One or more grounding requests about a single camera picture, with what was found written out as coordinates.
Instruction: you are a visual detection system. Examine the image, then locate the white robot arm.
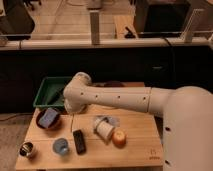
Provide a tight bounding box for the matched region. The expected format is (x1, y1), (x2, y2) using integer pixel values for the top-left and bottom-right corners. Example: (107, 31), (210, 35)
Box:
(63, 72), (213, 171)

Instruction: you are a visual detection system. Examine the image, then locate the blue plastic cup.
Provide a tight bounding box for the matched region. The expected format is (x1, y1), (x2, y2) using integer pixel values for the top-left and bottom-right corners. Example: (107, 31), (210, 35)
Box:
(53, 138), (69, 156)

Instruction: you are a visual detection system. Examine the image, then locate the purple bowl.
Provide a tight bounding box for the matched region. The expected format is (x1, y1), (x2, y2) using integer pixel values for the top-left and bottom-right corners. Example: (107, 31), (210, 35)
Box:
(104, 81), (124, 87)

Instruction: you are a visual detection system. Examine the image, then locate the white cylindrical container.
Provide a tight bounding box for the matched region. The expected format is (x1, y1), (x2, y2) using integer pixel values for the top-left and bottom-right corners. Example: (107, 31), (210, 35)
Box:
(93, 117), (115, 141)

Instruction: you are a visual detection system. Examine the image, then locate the dark green cucumber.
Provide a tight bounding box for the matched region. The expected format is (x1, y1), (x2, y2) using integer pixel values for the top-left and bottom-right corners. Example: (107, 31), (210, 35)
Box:
(46, 88), (64, 105)

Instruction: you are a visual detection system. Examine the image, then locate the orange apple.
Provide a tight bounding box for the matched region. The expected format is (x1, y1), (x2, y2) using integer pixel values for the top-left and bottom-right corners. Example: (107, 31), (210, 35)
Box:
(112, 130), (126, 146)

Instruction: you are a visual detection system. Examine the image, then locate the black object on desk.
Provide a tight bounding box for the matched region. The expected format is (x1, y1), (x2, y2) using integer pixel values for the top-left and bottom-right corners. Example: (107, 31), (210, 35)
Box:
(124, 27), (136, 38)

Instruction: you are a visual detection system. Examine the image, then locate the green plastic tray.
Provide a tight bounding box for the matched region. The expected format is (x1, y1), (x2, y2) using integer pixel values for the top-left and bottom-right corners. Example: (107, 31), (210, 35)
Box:
(33, 77), (71, 109)

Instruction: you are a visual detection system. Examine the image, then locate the blue sponge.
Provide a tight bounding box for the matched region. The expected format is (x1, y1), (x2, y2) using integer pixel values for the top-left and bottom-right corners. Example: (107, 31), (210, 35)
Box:
(38, 108), (59, 128)

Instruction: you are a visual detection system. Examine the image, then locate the black office chair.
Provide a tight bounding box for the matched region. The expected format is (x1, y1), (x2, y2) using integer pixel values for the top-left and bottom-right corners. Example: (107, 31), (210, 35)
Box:
(0, 0), (35, 41)

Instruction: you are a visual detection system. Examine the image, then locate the grey metal post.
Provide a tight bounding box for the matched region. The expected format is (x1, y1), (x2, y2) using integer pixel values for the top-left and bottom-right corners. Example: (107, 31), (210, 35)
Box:
(90, 10), (100, 45)

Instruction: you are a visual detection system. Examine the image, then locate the grey angled post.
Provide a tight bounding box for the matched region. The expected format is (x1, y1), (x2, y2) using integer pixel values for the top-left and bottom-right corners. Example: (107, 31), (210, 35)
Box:
(180, 9), (204, 43)

